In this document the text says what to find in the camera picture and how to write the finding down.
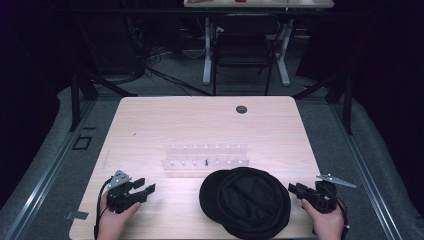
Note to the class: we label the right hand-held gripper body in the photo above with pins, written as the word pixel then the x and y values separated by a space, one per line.
pixel 320 197

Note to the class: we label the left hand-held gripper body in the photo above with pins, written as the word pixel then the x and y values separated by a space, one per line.
pixel 120 196

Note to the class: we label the black cloth hat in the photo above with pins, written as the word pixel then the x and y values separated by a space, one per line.
pixel 245 203

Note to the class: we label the person's left hand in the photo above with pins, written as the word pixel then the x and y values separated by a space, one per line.
pixel 115 221

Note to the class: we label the person's right hand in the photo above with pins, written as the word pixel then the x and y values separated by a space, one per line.
pixel 325 224

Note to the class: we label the grey tape strip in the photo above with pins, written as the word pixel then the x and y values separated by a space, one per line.
pixel 76 215

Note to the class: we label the clear acrylic peg rack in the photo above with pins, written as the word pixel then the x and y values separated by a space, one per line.
pixel 205 160

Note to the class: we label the grey round table grommet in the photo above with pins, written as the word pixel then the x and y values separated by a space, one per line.
pixel 241 109

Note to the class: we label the black metal stand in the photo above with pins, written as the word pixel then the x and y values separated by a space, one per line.
pixel 340 93
pixel 83 88

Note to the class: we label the black chair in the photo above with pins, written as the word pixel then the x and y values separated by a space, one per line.
pixel 243 50

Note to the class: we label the white-legged desk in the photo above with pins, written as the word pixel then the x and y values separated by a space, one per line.
pixel 258 4

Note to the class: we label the aluminium floor rail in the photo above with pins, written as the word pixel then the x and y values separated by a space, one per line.
pixel 43 176
pixel 365 173

